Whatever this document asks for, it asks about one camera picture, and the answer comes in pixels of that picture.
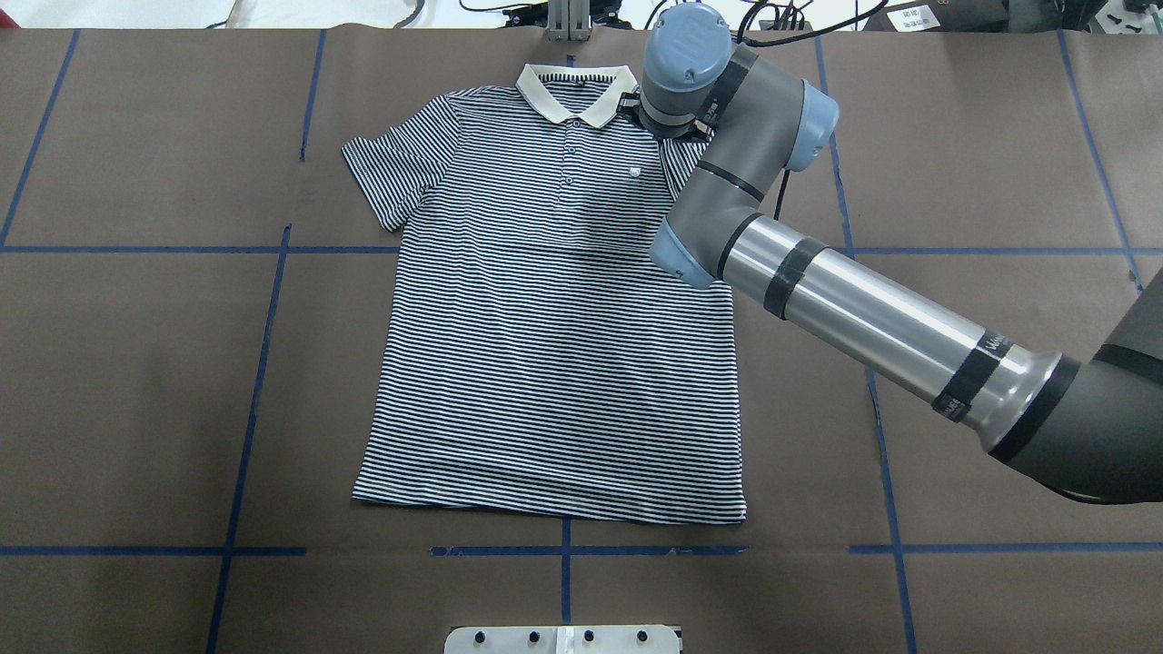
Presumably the aluminium frame post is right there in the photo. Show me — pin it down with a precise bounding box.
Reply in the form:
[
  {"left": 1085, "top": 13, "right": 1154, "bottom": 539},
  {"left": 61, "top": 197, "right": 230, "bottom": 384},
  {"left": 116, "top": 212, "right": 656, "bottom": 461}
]
[{"left": 547, "top": 0, "right": 592, "bottom": 43}]

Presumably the striped polo shirt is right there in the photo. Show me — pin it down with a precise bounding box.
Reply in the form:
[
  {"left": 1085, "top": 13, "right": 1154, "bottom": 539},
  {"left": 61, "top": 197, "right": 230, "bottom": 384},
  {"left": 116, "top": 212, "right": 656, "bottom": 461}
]
[{"left": 341, "top": 64, "right": 747, "bottom": 525}]

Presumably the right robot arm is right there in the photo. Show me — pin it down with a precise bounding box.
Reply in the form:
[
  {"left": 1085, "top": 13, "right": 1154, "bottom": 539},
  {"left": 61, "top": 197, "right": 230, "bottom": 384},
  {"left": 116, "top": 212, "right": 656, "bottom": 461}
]
[{"left": 634, "top": 3, "right": 1162, "bottom": 505}]

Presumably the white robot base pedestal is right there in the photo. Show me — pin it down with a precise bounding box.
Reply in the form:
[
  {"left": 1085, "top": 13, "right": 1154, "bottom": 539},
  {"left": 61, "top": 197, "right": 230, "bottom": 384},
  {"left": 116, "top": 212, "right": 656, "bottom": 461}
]
[{"left": 442, "top": 624, "right": 684, "bottom": 653}]

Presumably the black box with label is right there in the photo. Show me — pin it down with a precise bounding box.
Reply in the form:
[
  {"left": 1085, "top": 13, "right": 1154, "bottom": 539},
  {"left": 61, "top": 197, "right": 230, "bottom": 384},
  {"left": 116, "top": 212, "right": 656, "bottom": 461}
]
[{"left": 859, "top": 1, "right": 1009, "bottom": 33}]

